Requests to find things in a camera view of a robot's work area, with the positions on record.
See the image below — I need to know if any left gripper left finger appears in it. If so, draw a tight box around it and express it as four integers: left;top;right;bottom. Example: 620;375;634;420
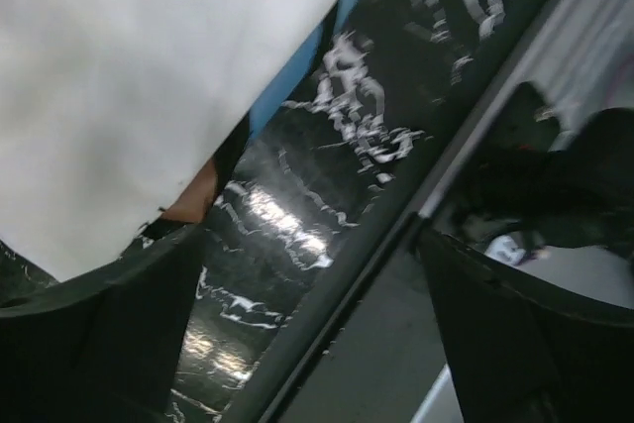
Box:
1;226;204;422

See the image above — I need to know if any white daisy print t-shirt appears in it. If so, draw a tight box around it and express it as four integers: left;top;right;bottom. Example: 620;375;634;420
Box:
1;0;337;281

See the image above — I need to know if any black marbled table mat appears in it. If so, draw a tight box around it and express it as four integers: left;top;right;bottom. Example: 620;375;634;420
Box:
0;0;581;423

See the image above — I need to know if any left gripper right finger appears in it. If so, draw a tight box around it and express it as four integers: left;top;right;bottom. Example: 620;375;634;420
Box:
418;229;633;422

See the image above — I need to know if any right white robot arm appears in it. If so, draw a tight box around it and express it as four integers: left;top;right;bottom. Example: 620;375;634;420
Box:
465;108;633;261

